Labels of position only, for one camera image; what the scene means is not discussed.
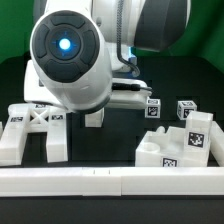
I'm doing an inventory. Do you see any white chair back frame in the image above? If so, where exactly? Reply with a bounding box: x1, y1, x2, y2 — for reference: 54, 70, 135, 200
0, 103, 68, 166

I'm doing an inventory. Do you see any white tagged cube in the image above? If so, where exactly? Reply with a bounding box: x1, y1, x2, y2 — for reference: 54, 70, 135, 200
177, 100, 197, 120
145, 99, 161, 118

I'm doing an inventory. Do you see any white chair seat part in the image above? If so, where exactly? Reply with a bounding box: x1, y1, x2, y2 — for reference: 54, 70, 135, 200
134, 125, 212, 168

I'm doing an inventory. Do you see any white right obstacle bar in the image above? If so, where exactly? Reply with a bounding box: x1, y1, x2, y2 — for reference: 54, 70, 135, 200
210, 121, 224, 167

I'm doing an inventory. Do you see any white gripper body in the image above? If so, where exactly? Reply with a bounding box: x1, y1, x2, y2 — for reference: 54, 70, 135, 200
24, 60, 149, 110

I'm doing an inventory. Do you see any white front obstacle bar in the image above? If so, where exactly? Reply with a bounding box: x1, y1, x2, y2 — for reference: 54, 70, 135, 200
0, 167, 224, 197

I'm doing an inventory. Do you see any white tagged cube near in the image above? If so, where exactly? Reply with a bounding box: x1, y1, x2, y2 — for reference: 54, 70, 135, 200
145, 99, 161, 118

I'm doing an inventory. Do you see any white tagged cube far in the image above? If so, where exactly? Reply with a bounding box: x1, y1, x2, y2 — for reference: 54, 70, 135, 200
177, 100, 197, 120

